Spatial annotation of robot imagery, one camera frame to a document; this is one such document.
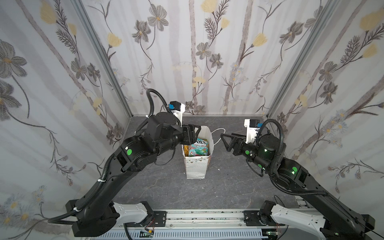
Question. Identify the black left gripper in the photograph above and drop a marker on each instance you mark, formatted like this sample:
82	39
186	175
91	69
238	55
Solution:
188	134

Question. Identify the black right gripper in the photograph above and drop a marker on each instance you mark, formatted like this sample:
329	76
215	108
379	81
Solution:
237	145

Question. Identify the cartoon animal paper bag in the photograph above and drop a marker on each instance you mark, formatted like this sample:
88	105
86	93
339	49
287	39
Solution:
196	167

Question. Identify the teal candy snack bag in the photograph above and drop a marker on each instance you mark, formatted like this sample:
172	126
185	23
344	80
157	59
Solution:
199	148

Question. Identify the yellow chips snack bag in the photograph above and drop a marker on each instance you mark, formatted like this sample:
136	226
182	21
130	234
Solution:
186	150

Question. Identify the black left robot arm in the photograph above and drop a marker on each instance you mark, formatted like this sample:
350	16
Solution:
95	213

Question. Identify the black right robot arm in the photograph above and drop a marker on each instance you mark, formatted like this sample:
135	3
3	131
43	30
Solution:
335	221

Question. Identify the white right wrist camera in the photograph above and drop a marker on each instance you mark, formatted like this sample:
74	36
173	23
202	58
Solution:
253	127

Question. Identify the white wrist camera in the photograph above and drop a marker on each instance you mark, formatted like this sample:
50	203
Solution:
177	109
253	127

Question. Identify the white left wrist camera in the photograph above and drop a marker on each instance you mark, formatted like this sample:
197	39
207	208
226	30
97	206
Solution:
177	109

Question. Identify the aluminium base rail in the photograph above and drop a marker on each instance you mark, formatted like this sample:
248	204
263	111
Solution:
235	224

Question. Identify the aluminium right corner post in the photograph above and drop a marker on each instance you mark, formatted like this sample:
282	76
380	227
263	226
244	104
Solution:
309	45

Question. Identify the aluminium corner post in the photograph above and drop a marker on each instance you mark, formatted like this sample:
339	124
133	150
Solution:
101	53
309	45

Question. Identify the aluminium left corner post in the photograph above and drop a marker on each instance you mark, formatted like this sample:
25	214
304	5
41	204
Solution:
101	53

